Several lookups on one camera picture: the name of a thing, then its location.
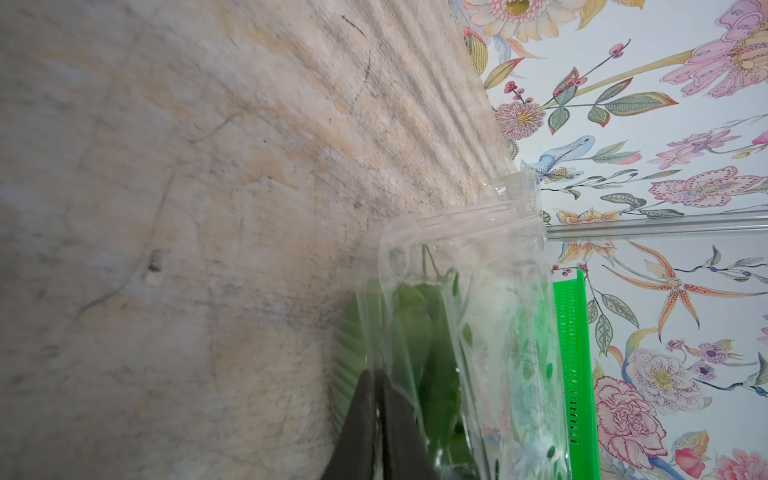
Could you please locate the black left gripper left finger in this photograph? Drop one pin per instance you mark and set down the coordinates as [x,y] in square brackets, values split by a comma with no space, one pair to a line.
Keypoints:
[353,457]

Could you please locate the green peppers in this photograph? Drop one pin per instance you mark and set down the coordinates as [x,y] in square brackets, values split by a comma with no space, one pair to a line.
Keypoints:
[397,325]

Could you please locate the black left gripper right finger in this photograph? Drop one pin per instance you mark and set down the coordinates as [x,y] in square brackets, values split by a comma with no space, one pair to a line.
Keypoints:
[404,453]

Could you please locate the right aluminium corner post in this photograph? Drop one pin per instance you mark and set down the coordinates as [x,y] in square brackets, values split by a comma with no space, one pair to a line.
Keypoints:
[728,223]

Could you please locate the clear pepper container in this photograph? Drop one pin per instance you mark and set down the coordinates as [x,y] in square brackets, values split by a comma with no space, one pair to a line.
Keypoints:
[505,328]

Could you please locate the green plastic mesh basket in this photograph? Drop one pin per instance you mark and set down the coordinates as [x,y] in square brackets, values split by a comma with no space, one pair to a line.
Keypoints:
[581,417]

